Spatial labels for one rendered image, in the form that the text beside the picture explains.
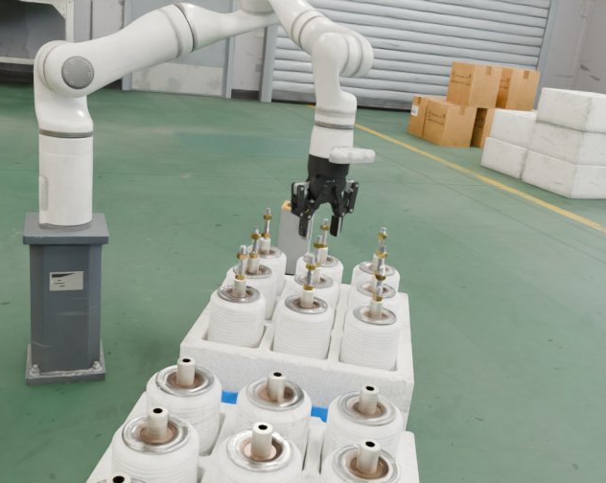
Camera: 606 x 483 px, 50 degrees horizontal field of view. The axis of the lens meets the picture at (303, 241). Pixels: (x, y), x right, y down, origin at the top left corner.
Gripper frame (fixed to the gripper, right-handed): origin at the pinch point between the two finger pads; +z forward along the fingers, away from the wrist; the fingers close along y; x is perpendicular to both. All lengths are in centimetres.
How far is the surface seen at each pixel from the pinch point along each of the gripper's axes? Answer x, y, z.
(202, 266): -71, -15, 35
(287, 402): 32.8, 28.2, 9.9
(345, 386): 20.2, 6.8, 20.0
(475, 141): -234, -328, 31
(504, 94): -229, -345, -6
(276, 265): -12.0, 0.4, 11.4
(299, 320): 11.9, 11.5, 10.9
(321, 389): 17.6, 9.7, 21.3
